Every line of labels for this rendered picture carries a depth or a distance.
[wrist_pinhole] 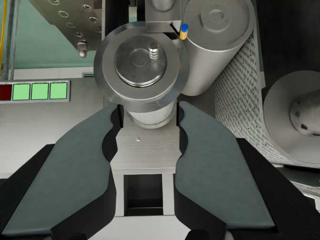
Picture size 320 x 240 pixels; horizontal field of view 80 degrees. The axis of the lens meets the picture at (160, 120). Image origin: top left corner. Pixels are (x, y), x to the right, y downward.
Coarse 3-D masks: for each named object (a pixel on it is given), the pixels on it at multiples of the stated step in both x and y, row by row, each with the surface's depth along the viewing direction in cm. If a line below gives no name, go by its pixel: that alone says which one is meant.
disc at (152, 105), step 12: (132, 24) 30; (144, 24) 30; (108, 36) 30; (168, 36) 30; (180, 48) 30; (96, 60) 30; (180, 60) 29; (96, 72) 29; (180, 72) 29; (108, 84) 29; (180, 84) 29; (108, 96) 29; (120, 96) 29; (168, 96) 29; (132, 108) 28; (144, 108) 28; (156, 108) 28
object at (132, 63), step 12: (144, 36) 28; (120, 48) 28; (132, 48) 28; (144, 48) 28; (120, 60) 27; (132, 60) 28; (144, 60) 27; (156, 60) 27; (120, 72) 27; (132, 72) 27; (144, 72) 27; (156, 72) 27; (132, 84) 27; (144, 84) 27
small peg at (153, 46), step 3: (150, 42) 25; (153, 42) 25; (156, 42) 25; (150, 45) 25; (153, 45) 25; (156, 45) 25; (150, 48) 25; (153, 48) 25; (156, 48) 25; (150, 51) 25; (153, 51) 25; (156, 51) 25; (150, 54) 26; (153, 54) 26; (156, 54) 26; (150, 57) 27; (153, 57) 26; (156, 57) 27
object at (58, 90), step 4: (52, 84) 62; (56, 84) 62; (60, 84) 62; (64, 84) 62; (52, 88) 62; (56, 88) 62; (60, 88) 62; (64, 88) 62; (52, 92) 62; (56, 92) 62; (60, 92) 62; (64, 92) 62; (52, 96) 62; (56, 96) 62; (60, 96) 62; (64, 96) 62
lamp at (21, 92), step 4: (24, 84) 62; (28, 84) 62; (16, 88) 62; (20, 88) 62; (24, 88) 62; (28, 88) 62; (16, 92) 62; (20, 92) 62; (24, 92) 62; (28, 92) 62; (16, 96) 62; (20, 96) 62; (24, 96) 62; (28, 96) 62
